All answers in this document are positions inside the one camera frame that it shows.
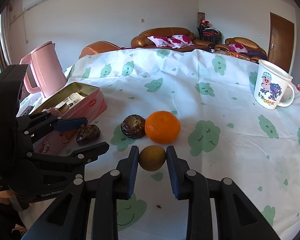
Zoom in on yellow-brown longan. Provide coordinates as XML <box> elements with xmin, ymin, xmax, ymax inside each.
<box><xmin>139</xmin><ymin>145</ymin><xmax>166</xmax><ymax>172</ymax></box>

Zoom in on large orange mandarin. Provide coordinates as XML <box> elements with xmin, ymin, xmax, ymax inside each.
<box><xmin>145</xmin><ymin>111</ymin><xmax>181</xmax><ymax>144</ymax></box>

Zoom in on dark brown mangosteen front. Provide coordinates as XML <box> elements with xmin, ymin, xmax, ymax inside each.
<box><xmin>76</xmin><ymin>125</ymin><xmax>101</xmax><ymax>146</ymax></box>

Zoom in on pink metal tin box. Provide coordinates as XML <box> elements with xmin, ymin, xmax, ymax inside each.
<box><xmin>33</xmin><ymin>82</ymin><xmax>107</xmax><ymax>155</ymax></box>

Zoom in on printed paper leaflet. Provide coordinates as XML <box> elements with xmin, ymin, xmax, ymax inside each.
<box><xmin>55</xmin><ymin>92</ymin><xmax>85</xmax><ymax>114</ymax></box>

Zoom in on pink electric kettle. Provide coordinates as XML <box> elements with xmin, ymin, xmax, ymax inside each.
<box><xmin>19</xmin><ymin>41</ymin><xmax>67</xmax><ymax>98</ymax></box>

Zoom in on brown leather armchair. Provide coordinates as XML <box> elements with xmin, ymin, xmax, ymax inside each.
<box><xmin>79</xmin><ymin>41</ymin><xmax>121</xmax><ymax>59</ymax></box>

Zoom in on white green cloud tablecloth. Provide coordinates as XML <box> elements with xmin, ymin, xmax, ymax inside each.
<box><xmin>64</xmin><ymin>49</ymin><xmax>300</xmax><ymax>239</ymax></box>

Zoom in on brown leather long sofa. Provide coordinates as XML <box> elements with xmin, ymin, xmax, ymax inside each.
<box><xmin>131</xmin><ymin>27</ymin><xmax>214</xmax><ymax>52</ymax></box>

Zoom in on pink floral pillow left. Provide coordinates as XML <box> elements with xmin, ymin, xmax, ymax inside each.
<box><xmin>147</xmin><ymin>35</ymin><xmax>173</xmax><ymax>48</ymax></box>

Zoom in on white cartoon mug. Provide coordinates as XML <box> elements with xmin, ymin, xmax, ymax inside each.
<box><xmin>254</xmin><ymin>60</ymin><xmax>295</xmax><ymax>110</ymax></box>

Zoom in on pink floral pillow right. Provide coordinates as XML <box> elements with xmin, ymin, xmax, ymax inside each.
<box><xmin>169</xmin><ymin>35</ymin><xmax>194</xmax><ymax>49</ymax></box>

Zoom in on cluttered coffee table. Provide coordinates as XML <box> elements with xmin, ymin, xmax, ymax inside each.
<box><xmin>214</xmin><ymin>49</ymin><xmax>250</xmax><ymax>61</ymax></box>

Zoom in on brown leather small sofa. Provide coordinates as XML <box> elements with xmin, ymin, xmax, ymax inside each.
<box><xmin>215</xmin><ymin>37</ymin><xmax>267</xmax><ymax>63</ymax></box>

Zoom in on pink floral pillow small sofa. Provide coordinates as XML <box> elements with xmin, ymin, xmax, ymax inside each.
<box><xmin>229</xmin><ymin>43</ymin><xmax>248</xmax><ymax>54</ymax></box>

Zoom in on stacked dark chairs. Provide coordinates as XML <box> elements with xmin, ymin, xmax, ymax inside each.
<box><xmin>197</xmin><ymin>12</ymin><xmax>222</xmax><ymax>45</ymax></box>

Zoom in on brown wooden door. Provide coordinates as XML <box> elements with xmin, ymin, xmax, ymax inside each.
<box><xmin>268</xmin><ymin>12</ymin><xmax>294</xmax><ymax>73</ymax></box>

